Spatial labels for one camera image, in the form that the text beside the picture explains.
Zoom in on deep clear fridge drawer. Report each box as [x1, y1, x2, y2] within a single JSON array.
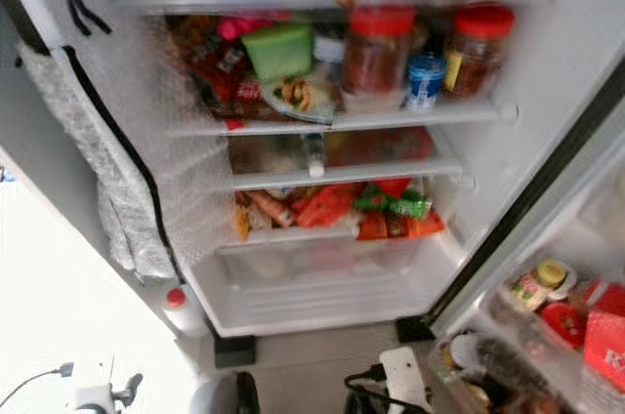
[[186, 230, 470, 335]]

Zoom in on fridge door with shelves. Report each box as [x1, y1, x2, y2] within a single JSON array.
[[425, 58, 625, 414]]

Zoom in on black fridge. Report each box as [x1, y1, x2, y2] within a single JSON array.
[[0, 0, 625, 371]]

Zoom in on white bottle red cap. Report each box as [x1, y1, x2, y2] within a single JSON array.
[[161, 285, 211, 339]]

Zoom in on grey speckled cloth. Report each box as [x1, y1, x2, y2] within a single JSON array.
[[15, 43, 179, 283]]

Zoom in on brown sausage pack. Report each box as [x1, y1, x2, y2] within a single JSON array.
[[239, 189, 296, 231]]

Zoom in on red snack packet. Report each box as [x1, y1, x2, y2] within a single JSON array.
[[293, 183, 357, 229]]

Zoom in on clear plastic bottle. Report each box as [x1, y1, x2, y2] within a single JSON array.
[[300, 131, 328, 179]]

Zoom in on orange snack packet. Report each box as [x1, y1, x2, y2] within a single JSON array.
[[356, 211, 447, 241]]

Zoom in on dark red sauce packets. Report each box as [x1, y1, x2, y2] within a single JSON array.
[[171, 16, 260, 122]]

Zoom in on green snack packet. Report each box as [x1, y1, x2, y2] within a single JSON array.
[[354, 185, 434, 220]]

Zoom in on white plate of food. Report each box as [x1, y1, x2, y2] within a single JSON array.
[[259, 75, 338, 125]]

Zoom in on green plastic container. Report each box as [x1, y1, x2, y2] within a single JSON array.
[[242, 21, 315, 83]]

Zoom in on pink packet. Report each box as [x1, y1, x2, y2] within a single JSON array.
[[217, 12, 284, 42]]

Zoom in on red lid jar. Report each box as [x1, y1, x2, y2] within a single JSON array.
[[342, 6, 417, 98], [446, 4, 517, 98]]

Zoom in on blue can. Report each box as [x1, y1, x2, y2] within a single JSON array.
[[405, 53, 448, 110]]

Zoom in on yellow lid jar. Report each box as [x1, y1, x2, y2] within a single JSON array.
[[506, 258, 577, 315]]

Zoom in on red lid container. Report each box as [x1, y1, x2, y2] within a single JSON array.
[[539, 300, 592, 349]]

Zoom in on large red bag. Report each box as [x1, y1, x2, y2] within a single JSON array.
[[581, 279, 625, 397]]

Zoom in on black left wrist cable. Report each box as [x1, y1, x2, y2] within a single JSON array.
[[0, 362, 75, 405]]

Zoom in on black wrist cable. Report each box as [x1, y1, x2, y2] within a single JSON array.
[[0, 362, 75, 405], [344, 365, 396, 414]]

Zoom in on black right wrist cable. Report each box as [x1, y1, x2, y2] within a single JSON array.
[[344, 365, 396, 414]]

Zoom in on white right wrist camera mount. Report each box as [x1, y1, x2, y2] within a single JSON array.
[[379, 346, 433, 414]]

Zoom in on black strap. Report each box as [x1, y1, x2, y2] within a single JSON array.
[[66, 0, 110, 37]]

